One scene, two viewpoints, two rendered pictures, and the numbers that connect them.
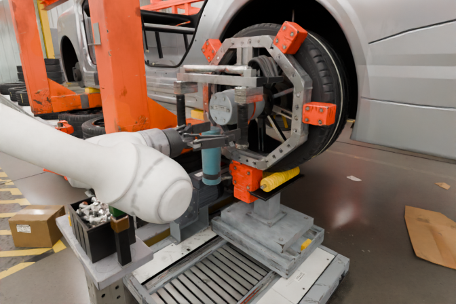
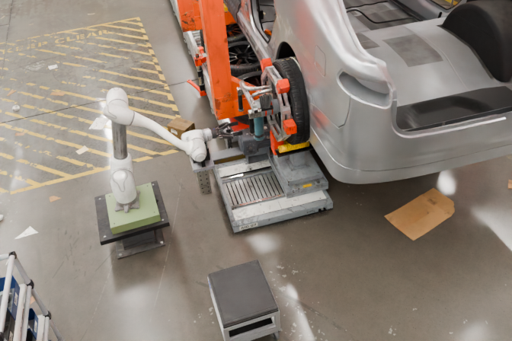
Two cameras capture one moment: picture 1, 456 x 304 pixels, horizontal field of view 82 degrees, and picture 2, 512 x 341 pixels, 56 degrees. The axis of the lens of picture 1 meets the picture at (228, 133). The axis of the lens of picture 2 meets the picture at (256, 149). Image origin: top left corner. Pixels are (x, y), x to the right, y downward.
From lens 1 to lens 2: 2.88 m
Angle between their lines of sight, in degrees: 36
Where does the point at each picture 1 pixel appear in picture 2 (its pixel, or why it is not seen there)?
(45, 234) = not seen: hidden behind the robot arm
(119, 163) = (189, 147)
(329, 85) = (298, 114)
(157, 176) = (196, 151)
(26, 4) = not seen: outside the picture
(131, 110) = (222, 90)
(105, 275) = (196, 168)
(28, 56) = not seen: outside the picture
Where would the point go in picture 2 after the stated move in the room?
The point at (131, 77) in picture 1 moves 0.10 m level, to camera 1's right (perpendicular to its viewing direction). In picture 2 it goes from (222, 74) to (232, 76)
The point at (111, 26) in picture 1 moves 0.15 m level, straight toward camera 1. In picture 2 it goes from (211, 51) to (206, 60)
